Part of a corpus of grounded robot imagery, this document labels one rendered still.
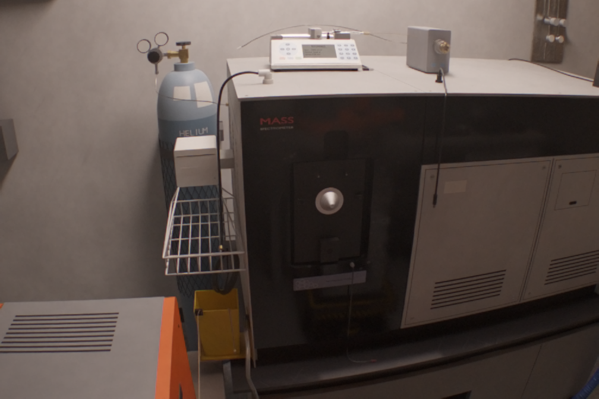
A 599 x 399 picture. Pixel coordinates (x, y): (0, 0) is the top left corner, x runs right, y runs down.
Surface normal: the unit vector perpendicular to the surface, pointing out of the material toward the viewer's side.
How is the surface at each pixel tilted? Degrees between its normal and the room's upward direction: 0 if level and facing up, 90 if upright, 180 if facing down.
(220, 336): 93
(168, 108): 83
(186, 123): 90
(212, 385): 0
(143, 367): 0
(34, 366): 0
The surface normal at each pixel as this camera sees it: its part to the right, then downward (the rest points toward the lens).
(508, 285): 0.18, 0.36
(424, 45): -0.98, 0.07
